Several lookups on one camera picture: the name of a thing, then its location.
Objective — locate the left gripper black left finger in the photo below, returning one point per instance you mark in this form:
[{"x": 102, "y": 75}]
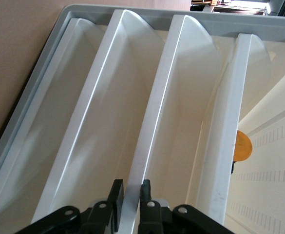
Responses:
[{"x": 96, "y": 219}]

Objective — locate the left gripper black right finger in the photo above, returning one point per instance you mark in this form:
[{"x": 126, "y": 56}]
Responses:
[{"x": 152, "y": 219}]

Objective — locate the yellow-orange push button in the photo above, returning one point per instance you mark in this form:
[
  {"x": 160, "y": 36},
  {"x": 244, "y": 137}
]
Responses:
[{"x": 243, "y": 146}]

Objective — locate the white drawer cabinet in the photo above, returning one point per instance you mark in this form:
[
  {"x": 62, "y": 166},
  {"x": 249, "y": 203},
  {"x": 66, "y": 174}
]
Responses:
[{"x": 157, "y": 20}]

